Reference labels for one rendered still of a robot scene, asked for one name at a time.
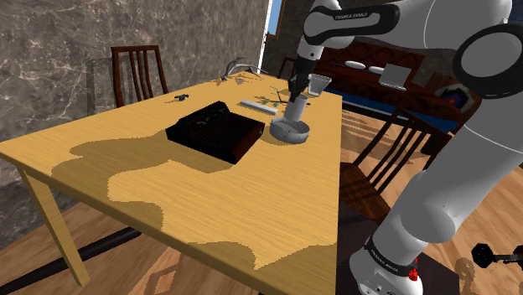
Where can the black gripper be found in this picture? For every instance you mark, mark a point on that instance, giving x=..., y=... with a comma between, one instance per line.
x=303, y=70

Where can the black hexagonal dumbbell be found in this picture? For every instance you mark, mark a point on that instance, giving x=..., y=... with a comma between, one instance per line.
x=484, y=255

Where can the round colourful target board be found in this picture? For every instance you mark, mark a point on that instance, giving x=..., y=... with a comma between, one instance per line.
x=454, y=97

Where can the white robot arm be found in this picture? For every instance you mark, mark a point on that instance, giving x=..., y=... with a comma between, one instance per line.
x=457, y=171

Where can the small dark blue toy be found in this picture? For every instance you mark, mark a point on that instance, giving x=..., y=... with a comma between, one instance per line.
x=181, y=97

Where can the dark brown ribbed box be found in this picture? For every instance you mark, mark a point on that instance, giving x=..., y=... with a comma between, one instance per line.
x=216, y=130

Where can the dark wooden sideboard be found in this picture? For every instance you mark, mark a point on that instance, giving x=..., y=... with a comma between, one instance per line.
x=412, y=98

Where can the long black pole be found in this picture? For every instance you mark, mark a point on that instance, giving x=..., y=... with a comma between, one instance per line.
x=98, y=249

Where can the dark brown wooden chair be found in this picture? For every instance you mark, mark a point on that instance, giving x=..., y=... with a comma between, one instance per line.
x=359, y=184
x=118, y=77
x=282, y=67

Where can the light wooden table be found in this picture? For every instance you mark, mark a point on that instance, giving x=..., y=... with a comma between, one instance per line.
x=245, y=196

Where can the grey cylindrical cup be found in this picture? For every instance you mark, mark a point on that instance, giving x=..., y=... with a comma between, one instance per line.
x=295, y=110

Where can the thin twigs with green leaves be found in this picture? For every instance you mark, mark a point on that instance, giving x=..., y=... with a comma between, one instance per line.
x=273, y=99

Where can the white square flared pot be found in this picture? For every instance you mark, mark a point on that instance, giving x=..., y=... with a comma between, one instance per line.
x=319, y=83

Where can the grey antler shaped figure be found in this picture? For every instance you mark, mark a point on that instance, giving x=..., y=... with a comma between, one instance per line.
x=233, y=67

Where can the grey flat long bar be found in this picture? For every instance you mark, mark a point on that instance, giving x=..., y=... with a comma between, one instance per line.
x=258, y=106

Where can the window with wooden frame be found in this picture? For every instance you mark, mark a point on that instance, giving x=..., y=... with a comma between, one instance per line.
x=276, y=16

